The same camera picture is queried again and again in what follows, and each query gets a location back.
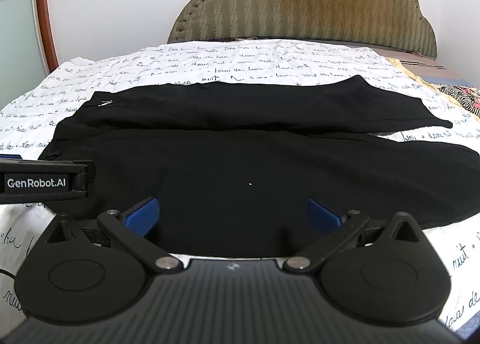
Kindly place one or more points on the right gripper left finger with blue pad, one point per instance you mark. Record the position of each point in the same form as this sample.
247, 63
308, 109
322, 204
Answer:
128, 230

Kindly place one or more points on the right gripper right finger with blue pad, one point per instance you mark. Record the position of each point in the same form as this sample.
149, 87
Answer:
338, 233

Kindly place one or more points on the black pants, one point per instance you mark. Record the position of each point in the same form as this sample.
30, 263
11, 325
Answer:
235, 166

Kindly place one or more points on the white script-print bed sheet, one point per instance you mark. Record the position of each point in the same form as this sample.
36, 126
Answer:
28, 124

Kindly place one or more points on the floral glass door panel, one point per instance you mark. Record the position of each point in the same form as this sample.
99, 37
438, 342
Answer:
22, 62

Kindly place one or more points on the floral patterned blanket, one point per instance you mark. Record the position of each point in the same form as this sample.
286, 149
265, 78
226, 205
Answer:
467, 97

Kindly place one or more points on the olive upholstered headboard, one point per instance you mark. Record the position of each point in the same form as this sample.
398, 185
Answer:
397, 24

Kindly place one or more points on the wooden door frame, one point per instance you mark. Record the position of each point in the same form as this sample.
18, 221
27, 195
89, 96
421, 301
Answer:
44, 35

